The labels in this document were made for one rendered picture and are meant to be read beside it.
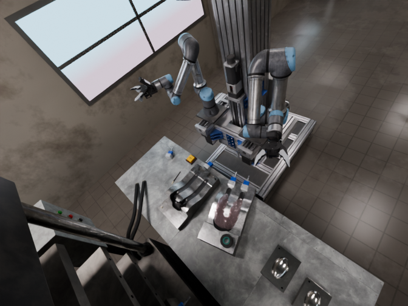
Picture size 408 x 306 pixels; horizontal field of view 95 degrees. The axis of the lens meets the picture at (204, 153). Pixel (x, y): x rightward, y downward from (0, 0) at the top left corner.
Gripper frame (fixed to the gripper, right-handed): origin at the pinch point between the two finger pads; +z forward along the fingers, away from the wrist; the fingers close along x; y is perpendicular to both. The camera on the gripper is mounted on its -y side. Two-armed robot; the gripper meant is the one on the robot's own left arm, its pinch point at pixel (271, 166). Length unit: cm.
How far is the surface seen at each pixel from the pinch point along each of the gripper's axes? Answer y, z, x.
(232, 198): 55, -2, 33
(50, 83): -31, -78, 236
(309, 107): 151, -194, -26
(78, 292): -16, 66, 61
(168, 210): 49, 16, 82
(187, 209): 44, 14, 62
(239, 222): 55, 14, 25
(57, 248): -19, 56, 80
